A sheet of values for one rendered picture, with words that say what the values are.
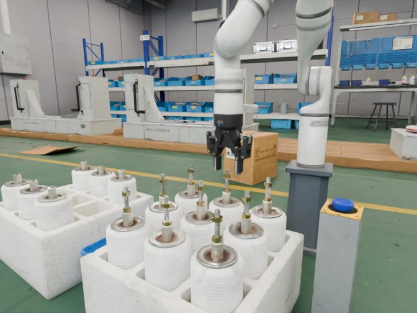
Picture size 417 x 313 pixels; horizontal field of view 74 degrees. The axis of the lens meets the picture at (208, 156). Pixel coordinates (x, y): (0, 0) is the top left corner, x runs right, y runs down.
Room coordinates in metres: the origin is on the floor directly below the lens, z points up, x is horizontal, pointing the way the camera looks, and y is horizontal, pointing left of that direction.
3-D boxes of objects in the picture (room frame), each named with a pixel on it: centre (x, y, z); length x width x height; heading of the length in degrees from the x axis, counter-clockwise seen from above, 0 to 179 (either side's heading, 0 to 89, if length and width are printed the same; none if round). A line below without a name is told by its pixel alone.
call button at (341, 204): (0.51, -0.27, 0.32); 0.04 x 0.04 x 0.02
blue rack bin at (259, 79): (5.42, -1.02, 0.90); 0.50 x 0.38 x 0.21; 155
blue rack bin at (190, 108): (5.99, 0.21, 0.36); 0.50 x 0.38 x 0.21; 156
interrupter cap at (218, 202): (0.71, -0.05, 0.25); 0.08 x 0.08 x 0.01
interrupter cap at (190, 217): (0.61, 0.02, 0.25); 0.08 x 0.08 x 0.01
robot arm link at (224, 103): (0.72, -0.06, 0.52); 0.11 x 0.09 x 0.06; 137
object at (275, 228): (0.64, -0.15, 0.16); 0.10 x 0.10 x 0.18
